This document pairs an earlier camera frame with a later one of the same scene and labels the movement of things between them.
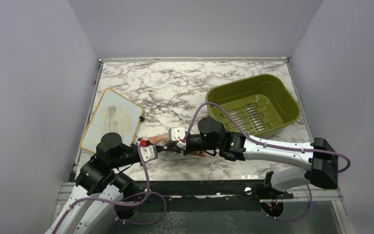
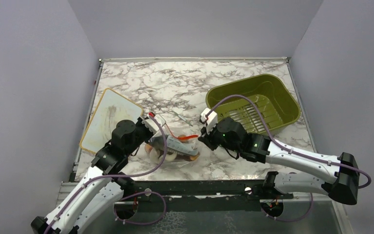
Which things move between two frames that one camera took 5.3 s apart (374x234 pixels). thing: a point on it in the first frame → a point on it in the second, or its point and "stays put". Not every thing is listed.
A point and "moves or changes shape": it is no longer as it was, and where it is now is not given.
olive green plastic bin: [262, 104] stays put
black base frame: [203, 196] stays put
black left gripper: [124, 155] → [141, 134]
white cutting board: [112, 113] stays put
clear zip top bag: [163, 140] moves or changes shape
